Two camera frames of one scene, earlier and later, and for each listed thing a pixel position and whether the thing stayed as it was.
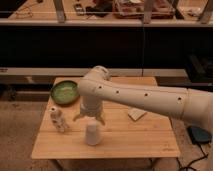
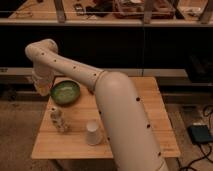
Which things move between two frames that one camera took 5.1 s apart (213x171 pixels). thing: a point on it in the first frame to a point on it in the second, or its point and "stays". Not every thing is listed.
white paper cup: [92, 133] stays
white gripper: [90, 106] to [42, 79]
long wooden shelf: [112, 13] stays
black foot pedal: [199, 135] stays
